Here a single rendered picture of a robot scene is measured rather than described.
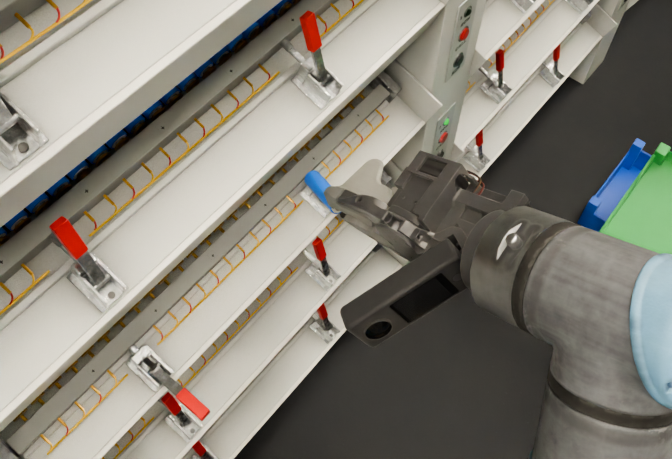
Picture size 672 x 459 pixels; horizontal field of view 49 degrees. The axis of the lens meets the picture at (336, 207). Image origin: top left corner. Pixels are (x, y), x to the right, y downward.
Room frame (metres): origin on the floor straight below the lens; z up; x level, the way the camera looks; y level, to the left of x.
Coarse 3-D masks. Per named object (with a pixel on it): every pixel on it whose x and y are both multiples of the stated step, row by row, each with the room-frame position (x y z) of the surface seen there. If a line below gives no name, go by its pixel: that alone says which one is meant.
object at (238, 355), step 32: (320, 256) 0.46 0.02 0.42; (352, 256) 0.50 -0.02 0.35; (288, 288) 0.44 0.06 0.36; (320, 288) 0.45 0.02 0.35; (256, 320) 0.39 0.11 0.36; (288, 320) 0.40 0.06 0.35; (224, 352) 0.35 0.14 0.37; (256, 352) 0.35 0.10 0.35; (192, 384) 0.30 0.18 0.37; (224, 384) 0.31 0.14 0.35; (160, 416) 0.26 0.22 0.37; (192, 416) 0.26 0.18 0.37; (128, 448) 0.23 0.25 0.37; (160, 448) 0.23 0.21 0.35
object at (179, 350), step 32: (416, 96) 0.60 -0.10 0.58; (384, 128) 0.57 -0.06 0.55; (416, 128) 0.58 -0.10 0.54; (352, 160) 0.52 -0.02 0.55; (384, 160) 0.53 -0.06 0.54; (224, 224) 0.42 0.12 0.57; (288, 224) 0.43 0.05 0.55; (320, 224) 0.44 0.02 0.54; (192, 256) 0.38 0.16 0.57; (256, 256) 0.39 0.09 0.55; (288, 256) 0.39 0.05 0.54; (160, 288) 0.34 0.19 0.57; (224, 288) 0.35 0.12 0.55; (256, 288) 0.35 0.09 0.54; (128, 320) 0.31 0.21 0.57; (192, 320) 0.31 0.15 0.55; (224, 320) 0.32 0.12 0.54; (96, 352) 0.27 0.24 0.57; (160, 352) 0.28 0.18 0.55; (192, 352) 0.28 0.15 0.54; (128, 384) 0.24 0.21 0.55; (96, 416) 0.21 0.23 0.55; (128, 416) 0.21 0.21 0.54; (0, 448) 0.17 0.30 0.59; (64, 448) 0.18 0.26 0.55; (96, 448) 0.18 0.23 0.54
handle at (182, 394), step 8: (160, 368) 0.25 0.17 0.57; (160, 376) 0.25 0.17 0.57; (168, 376) 0.25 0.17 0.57; (168, 384) 0.24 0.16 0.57; (176, 384) 0.24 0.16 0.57; (176, 392) 0.23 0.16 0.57; (184, 392) 0.23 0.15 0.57; (184, 400) 0.22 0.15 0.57; (192, 400) 0.22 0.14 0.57; (192, 408) 0.21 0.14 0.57; (200, 408) 0.21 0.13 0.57; (200, 416) 0.21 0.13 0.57
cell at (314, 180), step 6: (306, 174) 0.44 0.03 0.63; (312, 174) 0.44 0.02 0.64; (318, 174) 0.44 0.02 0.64; (306, 180) 0.44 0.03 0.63; (312, 180) 0.43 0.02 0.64; (318, 180) 0.43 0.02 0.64; (324, 180) 0.43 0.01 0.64; (312, 186) 0.43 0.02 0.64; (318, 186) 0.42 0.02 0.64; (324, 186) 0.42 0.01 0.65; (318, 192) 0.41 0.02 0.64; (324, 198) 0.40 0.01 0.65; (330, 210) 0.39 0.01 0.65; (336, 210) 0.39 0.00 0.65
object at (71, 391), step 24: (384, 96) 0.59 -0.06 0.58; (360, 120) 0.56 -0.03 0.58; (384, 120) 0.57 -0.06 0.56; (336, 144) 0.52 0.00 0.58; (360, 144) 0.54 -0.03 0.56; (312, 168) 0.49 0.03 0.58; (336, 168) 0.50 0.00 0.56; (288, 192) 0.45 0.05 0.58; (240, 216) 0.42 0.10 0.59; (264, 216) 0.42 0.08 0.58; (216, 240) 0.39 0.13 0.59; (240, 240) 0.40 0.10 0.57; (192, 264) 0.36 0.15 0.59; (216, 264) 0.37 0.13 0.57; (168, 288) 0.33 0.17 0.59; (144, 312) 0.31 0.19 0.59; (168, 312) 0.31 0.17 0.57; (120, 336) 0.28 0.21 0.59; (96, 360) 0.26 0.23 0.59; (72, 384) 0.23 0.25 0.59; (48, 408) 0.21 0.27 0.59; (24, 432) 0.19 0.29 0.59
